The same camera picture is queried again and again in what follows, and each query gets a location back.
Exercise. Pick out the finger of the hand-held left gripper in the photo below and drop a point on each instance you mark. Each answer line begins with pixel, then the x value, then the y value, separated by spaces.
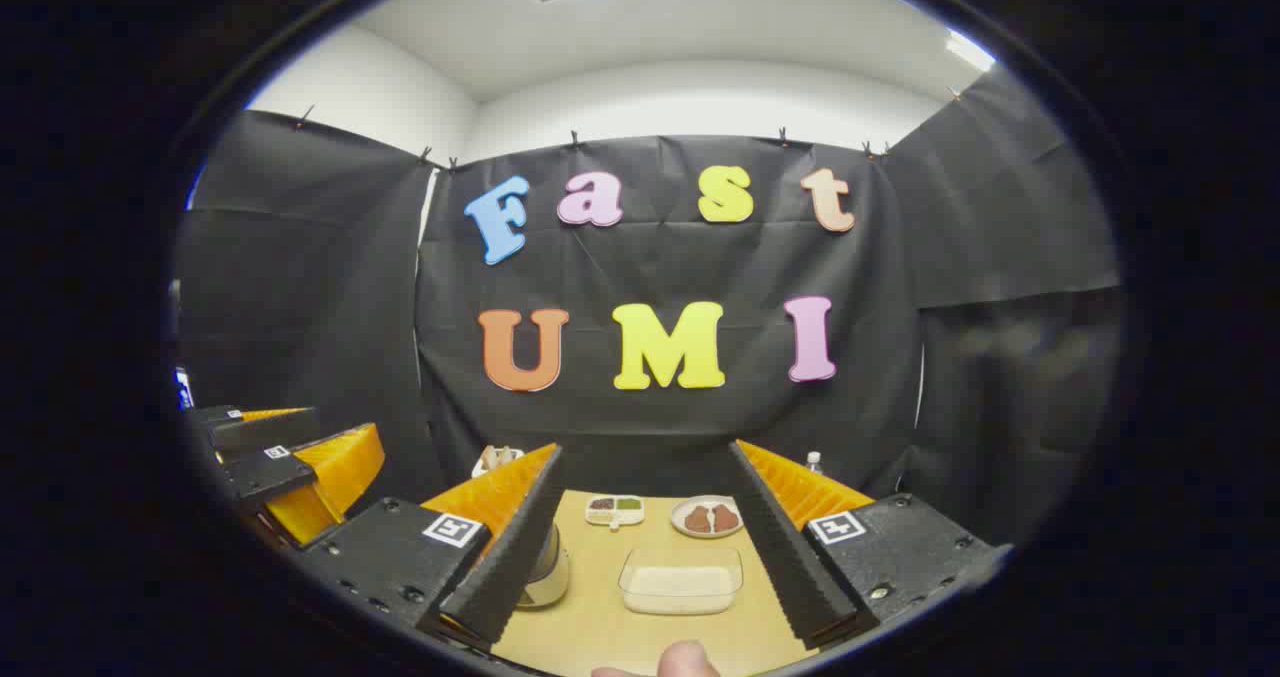
pixel 265 429
pixel 270 469

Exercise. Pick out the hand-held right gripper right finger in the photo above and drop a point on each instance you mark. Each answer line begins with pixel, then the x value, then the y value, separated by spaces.
pixel 790 567

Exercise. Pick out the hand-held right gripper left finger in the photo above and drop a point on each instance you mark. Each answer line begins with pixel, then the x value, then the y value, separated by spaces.
pixel 510 557

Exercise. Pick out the dark grey rice cooker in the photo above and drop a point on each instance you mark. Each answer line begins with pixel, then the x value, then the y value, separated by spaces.
pixel 548 572

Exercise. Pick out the brown meat piece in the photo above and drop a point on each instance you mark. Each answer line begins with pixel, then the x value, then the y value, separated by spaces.
pixel 697 519
pixel 725 518

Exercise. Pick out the white round plate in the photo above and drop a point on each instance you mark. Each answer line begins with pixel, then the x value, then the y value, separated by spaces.
pixel 706 529

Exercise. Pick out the white toaster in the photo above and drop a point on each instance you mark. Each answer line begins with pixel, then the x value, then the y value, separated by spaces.
pixel 482 467

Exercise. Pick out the green drink bottle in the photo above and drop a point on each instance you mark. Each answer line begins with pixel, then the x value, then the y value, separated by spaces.
pixel 813 463

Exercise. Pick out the white divided dish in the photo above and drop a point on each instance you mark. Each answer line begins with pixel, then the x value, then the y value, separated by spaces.
pixel 615 508

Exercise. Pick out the black backdrop cloth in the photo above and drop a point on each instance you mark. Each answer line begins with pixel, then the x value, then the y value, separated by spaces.
pixel 300 257

